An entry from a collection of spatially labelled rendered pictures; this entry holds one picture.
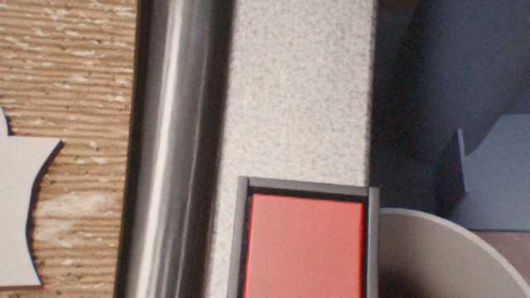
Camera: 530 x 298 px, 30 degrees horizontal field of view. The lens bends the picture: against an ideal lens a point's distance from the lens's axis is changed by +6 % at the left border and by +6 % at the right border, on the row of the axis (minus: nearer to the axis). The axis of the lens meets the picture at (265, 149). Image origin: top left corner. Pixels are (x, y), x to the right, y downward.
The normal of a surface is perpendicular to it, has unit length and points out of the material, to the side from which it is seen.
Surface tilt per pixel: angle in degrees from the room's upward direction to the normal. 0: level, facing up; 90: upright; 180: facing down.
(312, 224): 0
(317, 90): 0
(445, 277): 87
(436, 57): 90
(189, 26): 13
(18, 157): 0
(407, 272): 87
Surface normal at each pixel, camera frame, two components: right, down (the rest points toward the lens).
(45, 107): 0.04, -0.38
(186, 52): 0.27, -0.35
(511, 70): 0.26, 0.90
